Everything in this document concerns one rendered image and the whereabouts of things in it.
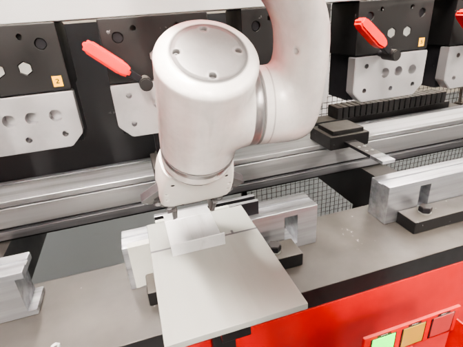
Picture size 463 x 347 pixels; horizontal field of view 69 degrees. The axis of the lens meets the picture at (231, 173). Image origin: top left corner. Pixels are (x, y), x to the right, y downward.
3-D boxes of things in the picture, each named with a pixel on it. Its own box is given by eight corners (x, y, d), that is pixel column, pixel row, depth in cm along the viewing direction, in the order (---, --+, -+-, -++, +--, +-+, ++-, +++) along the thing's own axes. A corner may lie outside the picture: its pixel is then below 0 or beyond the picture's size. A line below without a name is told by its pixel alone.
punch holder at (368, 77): (351, 103, 61) (360, 0, 54) (326, 94, 68) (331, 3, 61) (420, 93, 64) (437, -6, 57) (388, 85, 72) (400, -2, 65)
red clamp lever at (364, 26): (368, 14, 51) (403, 54, 55) (351, 15, 54) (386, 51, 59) (360, 25, 51) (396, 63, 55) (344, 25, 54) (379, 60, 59)
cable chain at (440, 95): (337, 120, 110) (337, 108, 109) (326, 116, 115) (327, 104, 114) (444, 102, 121) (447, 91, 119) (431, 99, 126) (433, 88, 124)
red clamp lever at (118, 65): (85, 37, 41) (156, 82, 45) (87, 36, 45) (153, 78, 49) (78, 50, 41) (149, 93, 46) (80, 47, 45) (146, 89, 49)
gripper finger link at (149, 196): (184, 169, 44) (197, 182, 49) (129, 188, 45) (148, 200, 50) (186, 177, 43) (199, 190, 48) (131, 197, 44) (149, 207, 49)
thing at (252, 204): (158, 236, 63) (155, 222, 62) (156, 227, 65) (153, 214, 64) (258, 213, 68) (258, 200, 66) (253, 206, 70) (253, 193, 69)
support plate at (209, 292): (165, 353, 38) (164, 347, 38) (147, 229, 61) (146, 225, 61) (308, 308, 43) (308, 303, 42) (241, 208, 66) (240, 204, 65)
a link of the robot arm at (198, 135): (235, 108, 40) (156, 113, 38) (260, 12, 28) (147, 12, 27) (250, 171, 37) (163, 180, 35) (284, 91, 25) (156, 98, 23)
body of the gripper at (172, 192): (231, 118, 42) (220, 161, 52) (147, 131, 40) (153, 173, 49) (248, 171, 39) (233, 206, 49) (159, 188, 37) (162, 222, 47)
